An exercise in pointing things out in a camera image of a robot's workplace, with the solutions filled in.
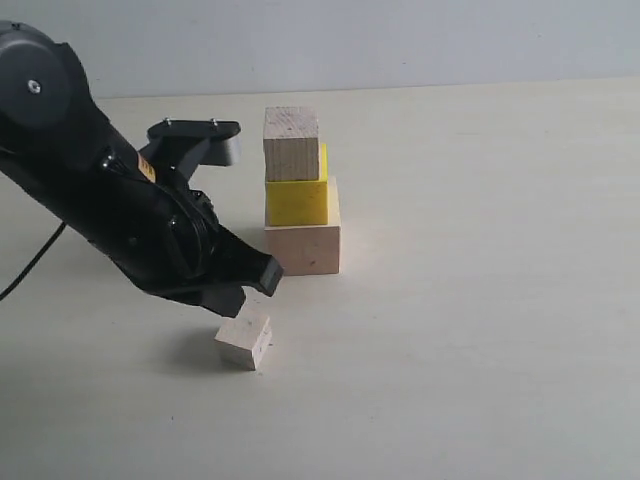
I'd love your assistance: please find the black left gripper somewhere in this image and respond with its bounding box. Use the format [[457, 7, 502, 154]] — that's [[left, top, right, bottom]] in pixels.
[[124, 182, 284, 318]]

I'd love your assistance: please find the small wooden cube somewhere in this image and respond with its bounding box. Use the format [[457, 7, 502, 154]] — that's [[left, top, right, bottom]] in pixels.
[[214, 309, 273, 371]]

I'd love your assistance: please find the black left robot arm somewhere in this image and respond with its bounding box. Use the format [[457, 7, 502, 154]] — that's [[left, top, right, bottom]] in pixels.
[[1, 20, 283, 318]]

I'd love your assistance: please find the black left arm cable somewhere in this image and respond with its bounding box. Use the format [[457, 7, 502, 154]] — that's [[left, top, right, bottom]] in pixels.
[[0, 222, 69, 301]]

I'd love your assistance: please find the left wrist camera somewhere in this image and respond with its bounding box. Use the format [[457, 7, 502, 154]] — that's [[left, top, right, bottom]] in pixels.
[[139, 118, 241, 180]]

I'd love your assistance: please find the medium wooden cube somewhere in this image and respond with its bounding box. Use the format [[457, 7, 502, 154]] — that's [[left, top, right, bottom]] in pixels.
[[263, 106, 320, 182]]

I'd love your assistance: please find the yellow foam cube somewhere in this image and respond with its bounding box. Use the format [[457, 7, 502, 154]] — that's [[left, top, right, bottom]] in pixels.
[[265, 143, 329, 227]]

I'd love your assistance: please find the large wooden cube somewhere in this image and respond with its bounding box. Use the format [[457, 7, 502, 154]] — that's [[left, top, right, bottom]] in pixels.
[[264, 176, 342, 277]]

